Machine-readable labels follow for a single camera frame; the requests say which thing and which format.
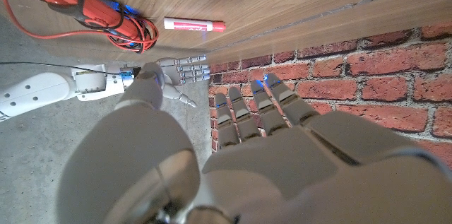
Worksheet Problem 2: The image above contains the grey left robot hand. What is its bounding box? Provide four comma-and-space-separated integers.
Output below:
56, 62, 452, 224

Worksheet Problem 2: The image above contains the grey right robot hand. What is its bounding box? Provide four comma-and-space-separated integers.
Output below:
136, 55, 212, 109

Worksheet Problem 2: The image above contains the white marker with red cap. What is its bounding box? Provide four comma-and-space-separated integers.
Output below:
163, 17, 227, 33

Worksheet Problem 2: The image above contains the printed red brick backdrop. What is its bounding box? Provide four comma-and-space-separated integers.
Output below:
208, 22, 452, 169

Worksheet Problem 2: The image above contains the red test lead wire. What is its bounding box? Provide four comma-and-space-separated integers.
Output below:
0, 0, 160, 54

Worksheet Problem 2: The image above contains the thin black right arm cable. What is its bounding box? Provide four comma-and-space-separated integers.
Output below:
0, 61, 109, 76

